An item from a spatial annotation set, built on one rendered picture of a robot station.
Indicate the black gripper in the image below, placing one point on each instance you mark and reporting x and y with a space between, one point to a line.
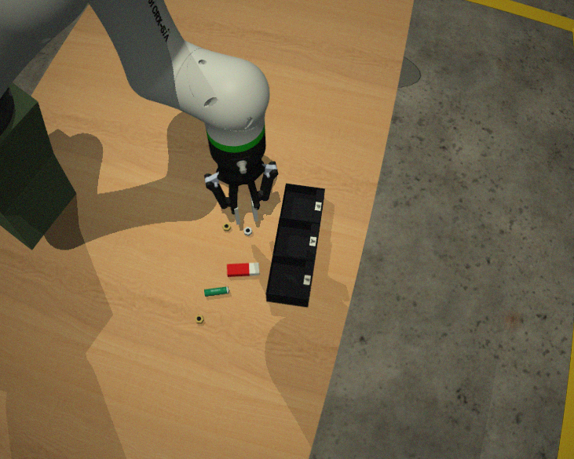
234 179

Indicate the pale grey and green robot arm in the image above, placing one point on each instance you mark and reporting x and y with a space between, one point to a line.
226 92

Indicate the black rack of three bins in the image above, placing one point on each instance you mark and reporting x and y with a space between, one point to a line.
294 253

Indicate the green battery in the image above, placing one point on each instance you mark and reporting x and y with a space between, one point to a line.
216 291

